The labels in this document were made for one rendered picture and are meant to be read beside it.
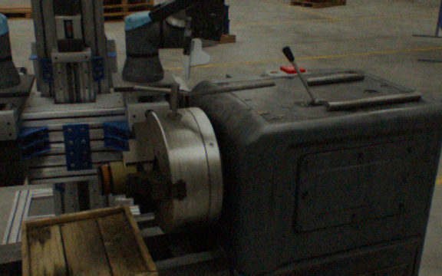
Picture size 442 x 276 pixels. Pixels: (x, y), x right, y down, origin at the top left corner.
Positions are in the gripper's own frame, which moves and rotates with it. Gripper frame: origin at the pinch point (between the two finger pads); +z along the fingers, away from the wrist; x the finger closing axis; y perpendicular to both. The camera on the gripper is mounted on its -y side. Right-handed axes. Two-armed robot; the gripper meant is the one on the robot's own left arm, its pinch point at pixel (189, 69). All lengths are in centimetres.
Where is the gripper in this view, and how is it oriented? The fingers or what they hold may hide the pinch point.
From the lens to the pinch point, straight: 123.1
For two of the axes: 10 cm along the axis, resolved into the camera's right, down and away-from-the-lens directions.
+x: 1.3, -4.6, 8.8
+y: 9.9, 1.1, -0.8
